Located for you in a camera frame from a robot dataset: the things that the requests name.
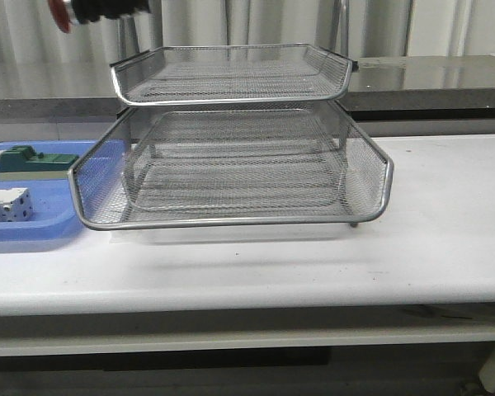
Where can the green terminal block component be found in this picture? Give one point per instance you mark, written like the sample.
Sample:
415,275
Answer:
22,162

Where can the blue plastic tray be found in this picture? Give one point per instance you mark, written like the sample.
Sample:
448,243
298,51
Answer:
53,212

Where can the grey metal rack frame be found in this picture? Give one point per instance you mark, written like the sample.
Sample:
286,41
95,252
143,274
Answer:
338,35

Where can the dark grey back counter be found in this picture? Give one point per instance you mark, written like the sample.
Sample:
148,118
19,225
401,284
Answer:
399,88

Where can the red emergency stop button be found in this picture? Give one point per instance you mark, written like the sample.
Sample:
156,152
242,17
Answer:
68,13

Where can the white circuit breaker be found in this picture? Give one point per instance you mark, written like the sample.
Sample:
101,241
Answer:
15,205

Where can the silver mesh tray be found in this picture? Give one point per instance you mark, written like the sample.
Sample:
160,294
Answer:
226,74
173,167

